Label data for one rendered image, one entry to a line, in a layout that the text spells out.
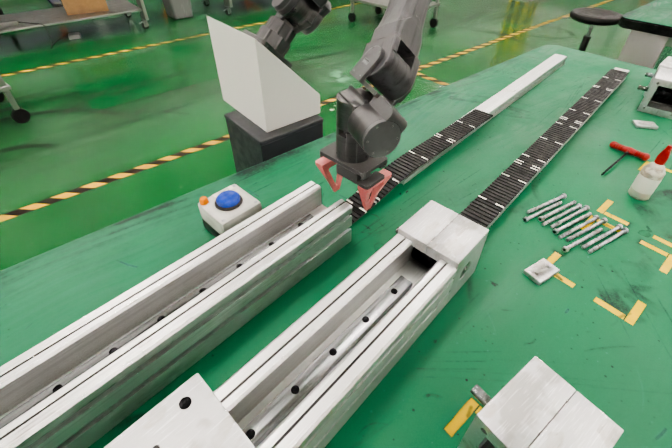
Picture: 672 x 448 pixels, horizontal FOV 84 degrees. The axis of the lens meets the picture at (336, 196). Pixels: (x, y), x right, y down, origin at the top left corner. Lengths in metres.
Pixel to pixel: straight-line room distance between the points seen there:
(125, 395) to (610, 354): 0.61
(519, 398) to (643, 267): 0.42
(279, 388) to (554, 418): 0.28
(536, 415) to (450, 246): 0.22
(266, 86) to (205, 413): 0.72
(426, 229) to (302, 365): 0.25
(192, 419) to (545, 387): 0.34
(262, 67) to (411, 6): 0.41
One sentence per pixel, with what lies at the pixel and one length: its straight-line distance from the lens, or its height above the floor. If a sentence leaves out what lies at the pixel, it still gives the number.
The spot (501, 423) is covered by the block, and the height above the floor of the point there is 0.87.
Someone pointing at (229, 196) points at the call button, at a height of 0.85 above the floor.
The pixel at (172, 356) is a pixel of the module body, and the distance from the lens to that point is 0.53.
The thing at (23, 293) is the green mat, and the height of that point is 0.78.
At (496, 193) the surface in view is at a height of 0.81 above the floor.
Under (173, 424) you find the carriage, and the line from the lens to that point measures 0.41.
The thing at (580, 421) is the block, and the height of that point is 0.87.
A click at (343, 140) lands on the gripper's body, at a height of 0.96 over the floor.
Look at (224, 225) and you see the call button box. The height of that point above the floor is 0.84.
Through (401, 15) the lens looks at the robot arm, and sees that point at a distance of 0.62.
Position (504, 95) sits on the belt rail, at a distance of 1.20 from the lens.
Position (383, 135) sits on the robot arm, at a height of 1.00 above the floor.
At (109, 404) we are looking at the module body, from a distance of 0.53.
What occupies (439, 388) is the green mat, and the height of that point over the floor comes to 0.78.
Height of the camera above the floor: 1.26
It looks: 39 degrees down
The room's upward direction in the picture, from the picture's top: straight up
